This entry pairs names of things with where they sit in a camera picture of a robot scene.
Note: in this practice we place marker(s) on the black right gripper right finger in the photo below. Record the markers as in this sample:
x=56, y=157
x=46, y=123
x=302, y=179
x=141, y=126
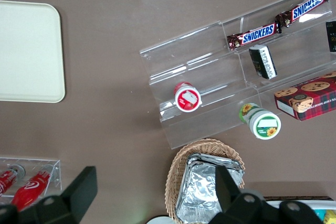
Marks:
x=231, y=197

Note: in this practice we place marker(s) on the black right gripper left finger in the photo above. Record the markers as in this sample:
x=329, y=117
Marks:
x=76, y=195

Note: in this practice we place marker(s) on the light oval wicker basket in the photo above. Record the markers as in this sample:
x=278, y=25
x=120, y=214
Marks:
x=176, y=166

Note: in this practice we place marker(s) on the cream plastic tray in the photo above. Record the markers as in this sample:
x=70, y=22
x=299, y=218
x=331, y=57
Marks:
x=26, y=51

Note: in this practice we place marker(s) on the clear acrylic bottle rack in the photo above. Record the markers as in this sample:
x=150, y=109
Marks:
x=57, y=171

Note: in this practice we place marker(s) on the aluminium foil container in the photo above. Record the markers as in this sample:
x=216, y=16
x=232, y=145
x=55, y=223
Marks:
x=199, y=190
x=210, y=159

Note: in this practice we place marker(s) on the red cola bottle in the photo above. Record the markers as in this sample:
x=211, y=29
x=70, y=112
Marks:
x=6, y=180
x=31, y=187

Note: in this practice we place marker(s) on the green sunflower lid cup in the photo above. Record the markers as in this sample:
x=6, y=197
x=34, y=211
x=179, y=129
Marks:
x=265, y=125

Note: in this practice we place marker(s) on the teal snack packet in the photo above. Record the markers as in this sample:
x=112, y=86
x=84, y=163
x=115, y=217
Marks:
x=319, y=214

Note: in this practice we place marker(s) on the yellow snack packet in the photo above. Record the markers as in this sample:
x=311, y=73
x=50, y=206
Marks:
x=330, y=217

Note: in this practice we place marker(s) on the red lid cup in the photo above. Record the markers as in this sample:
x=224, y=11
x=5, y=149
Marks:
x=187, y=99

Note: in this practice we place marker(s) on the red plaid cookie box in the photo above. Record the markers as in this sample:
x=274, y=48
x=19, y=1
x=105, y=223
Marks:
x=309, y=98

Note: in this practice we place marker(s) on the small black chocolate box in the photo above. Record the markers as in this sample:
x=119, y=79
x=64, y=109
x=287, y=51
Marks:
x=331, y=36
x=262, y=62

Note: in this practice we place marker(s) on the clear acrylic stepped shelf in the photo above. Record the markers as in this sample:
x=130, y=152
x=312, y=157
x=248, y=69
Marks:
x=210, y=51

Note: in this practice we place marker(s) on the brown Snickers bar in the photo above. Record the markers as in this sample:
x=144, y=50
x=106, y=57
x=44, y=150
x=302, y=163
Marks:
x=257, y=35
x=307, y=6

